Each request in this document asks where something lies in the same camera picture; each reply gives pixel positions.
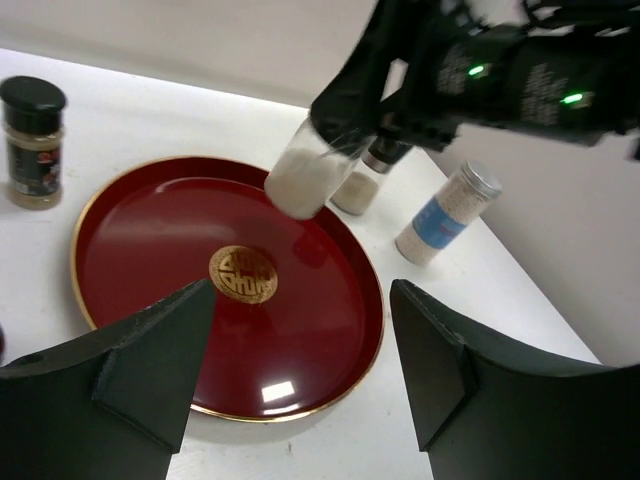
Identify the clear cap pepper grinder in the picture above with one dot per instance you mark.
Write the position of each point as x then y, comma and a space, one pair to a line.
359, 190

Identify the black lid spice bottle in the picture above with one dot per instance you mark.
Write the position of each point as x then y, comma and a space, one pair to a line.
33, 110

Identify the black knob salt grinder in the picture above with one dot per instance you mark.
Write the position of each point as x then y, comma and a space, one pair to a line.
310, 170

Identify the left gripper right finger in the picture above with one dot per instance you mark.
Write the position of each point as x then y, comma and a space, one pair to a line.
487, 406

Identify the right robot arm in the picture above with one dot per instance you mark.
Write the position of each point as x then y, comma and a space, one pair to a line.
568, 73

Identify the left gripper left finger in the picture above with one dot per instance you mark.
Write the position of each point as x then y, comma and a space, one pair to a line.
111, 404

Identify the blue label silver cap bottle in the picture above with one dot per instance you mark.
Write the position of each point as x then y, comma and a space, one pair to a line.
466, 194

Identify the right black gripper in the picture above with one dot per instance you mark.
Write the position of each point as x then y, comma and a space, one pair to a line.
383, 89

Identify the red round tray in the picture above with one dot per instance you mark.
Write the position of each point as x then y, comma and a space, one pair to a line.
299, 313

